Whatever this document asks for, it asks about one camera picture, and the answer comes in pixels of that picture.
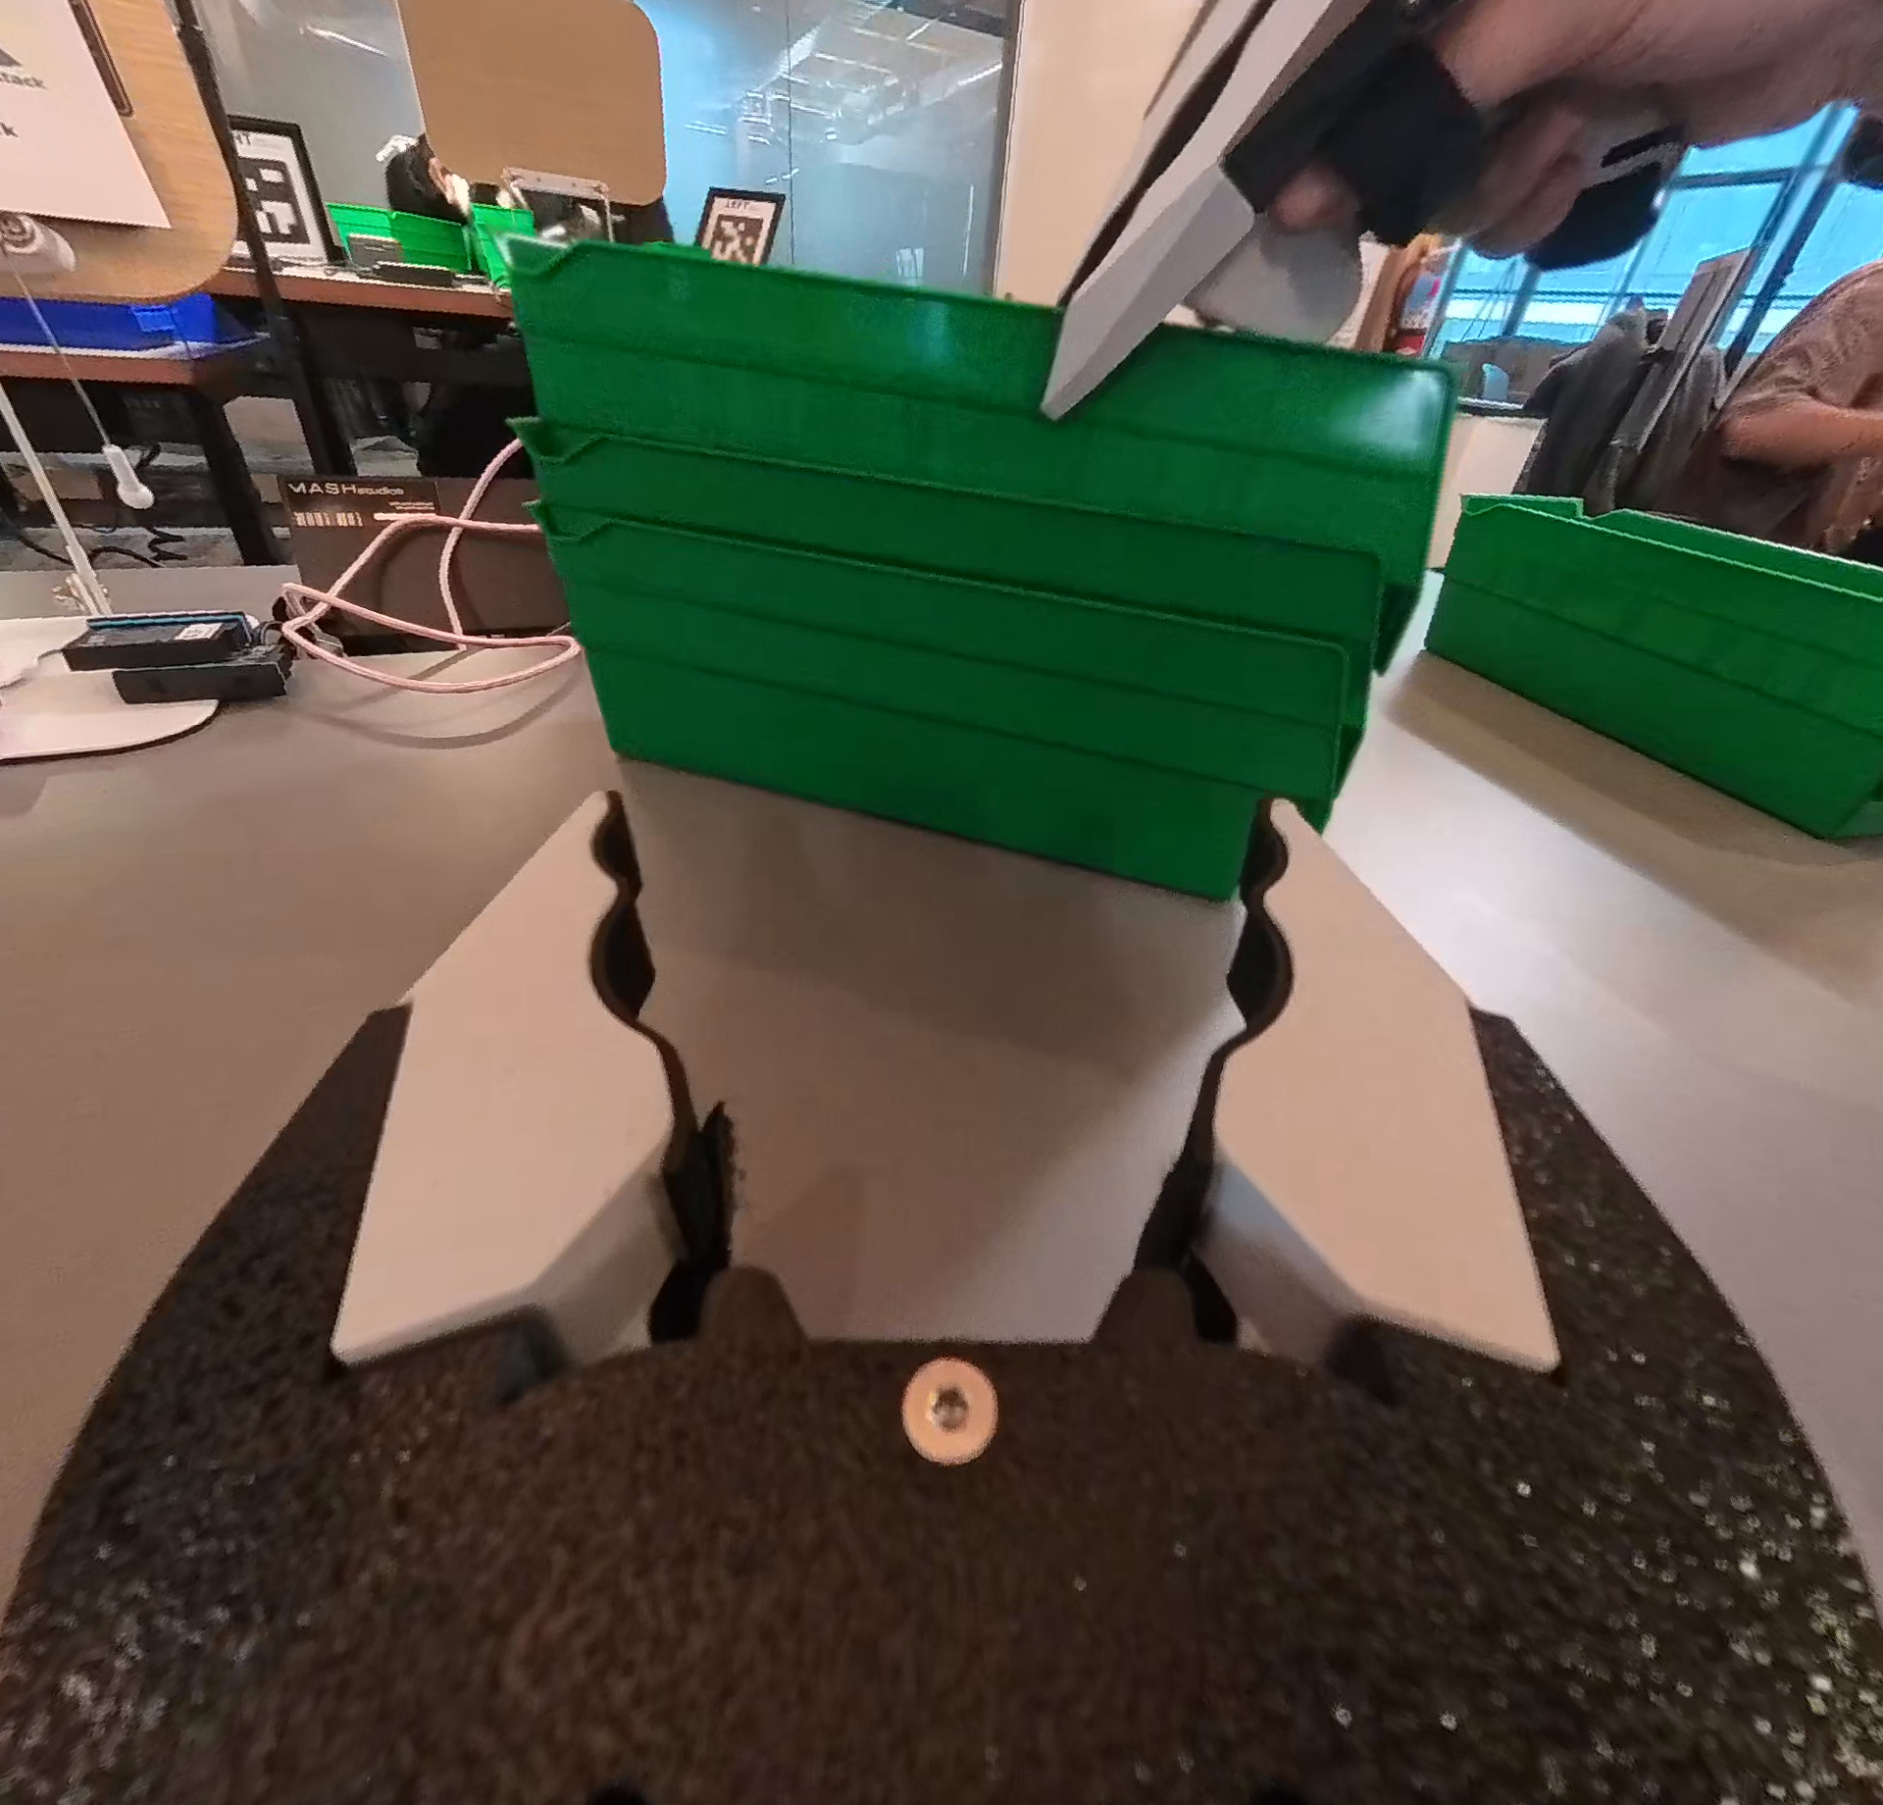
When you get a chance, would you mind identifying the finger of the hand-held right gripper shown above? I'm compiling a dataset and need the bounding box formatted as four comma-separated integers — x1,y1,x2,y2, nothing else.
1076,0,1299,291
1039,0,1441,421

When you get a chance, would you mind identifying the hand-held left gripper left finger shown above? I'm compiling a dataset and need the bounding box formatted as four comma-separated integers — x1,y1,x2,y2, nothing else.
329,788,737,1369

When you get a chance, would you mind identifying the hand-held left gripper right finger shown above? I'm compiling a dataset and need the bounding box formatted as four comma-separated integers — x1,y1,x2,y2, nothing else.
1158,796,1560,1374

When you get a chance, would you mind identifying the white door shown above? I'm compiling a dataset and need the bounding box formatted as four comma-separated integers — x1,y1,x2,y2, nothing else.
992,0,1237,309

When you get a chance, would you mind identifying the red fire extinguisher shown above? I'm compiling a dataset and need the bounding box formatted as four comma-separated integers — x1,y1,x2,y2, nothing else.
1388,236,1458,358

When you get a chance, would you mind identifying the dark jacket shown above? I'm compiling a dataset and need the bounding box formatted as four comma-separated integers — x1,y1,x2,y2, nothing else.
1511,299,1725,515

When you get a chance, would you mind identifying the white recycling bin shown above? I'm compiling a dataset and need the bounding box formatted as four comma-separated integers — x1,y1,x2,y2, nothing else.
1429,409,1547,574

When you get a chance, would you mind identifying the framed marker sign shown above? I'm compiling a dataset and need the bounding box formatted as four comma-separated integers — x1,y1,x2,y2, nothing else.
227,115,338,266
693,185,790,270

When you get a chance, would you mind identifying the black battery pack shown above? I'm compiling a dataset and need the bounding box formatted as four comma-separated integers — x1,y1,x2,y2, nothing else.
111,650,293,705
60,611,278,674

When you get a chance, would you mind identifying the clear acrylic stand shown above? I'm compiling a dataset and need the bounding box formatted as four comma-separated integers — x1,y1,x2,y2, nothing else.
499,168,613,240

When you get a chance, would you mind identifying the black printed box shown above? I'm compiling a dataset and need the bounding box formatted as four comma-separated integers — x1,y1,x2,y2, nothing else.
276,468,572,647

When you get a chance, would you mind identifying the tan rounded board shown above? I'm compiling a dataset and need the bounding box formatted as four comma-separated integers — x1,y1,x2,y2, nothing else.
391,0,670,205

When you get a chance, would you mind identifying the brown office desk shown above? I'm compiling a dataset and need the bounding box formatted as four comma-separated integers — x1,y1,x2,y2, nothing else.
205,258,519,323
0,339,252,393

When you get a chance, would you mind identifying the black light stand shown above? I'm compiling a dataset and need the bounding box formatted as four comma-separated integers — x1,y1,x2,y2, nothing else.
146,0,362,480

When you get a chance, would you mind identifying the blue plastic bin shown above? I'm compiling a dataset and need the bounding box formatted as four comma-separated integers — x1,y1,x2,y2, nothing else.
0,291,223,358

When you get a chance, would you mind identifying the instruction sheet on stand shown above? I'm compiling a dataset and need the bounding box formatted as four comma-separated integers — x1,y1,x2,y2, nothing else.
0,0,240,309

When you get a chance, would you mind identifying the pink cord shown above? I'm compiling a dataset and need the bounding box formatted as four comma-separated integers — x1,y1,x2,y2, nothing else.
276,433,586,698

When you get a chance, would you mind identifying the white stand with base plate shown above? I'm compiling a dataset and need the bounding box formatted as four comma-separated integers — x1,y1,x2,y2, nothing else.
0,207,223,764

